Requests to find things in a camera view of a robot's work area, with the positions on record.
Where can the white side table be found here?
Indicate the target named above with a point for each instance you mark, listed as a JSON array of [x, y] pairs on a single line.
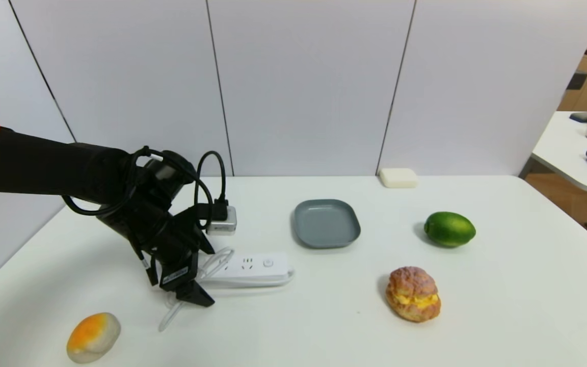
[[563, 153]]

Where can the dark flat object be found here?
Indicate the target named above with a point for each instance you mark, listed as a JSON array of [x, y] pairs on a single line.
[[582, 116]]

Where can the green lime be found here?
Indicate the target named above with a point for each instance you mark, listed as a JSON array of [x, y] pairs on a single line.
[[450, 229]]

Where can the cream puff pastry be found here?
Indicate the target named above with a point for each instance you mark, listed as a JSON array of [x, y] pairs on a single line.
[[413, 295]]

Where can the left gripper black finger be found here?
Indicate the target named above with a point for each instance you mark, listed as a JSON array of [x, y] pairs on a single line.
[[151, 270], [184, 283]]

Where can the white soap bar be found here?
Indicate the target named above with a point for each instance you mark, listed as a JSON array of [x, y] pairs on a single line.
[[398, 178]]

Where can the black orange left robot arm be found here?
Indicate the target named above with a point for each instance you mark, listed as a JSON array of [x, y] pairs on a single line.
[[44, 165]]

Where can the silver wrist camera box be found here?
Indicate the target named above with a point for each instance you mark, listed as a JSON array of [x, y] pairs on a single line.
[[222, 221]]

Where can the grey-blue square dish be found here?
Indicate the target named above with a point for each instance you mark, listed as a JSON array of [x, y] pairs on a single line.
[[326, 224]]

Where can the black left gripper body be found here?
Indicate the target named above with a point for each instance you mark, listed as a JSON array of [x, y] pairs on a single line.
[[175, 276]]

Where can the orange white round bun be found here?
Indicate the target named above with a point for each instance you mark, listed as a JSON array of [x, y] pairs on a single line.
[[92, 336]]

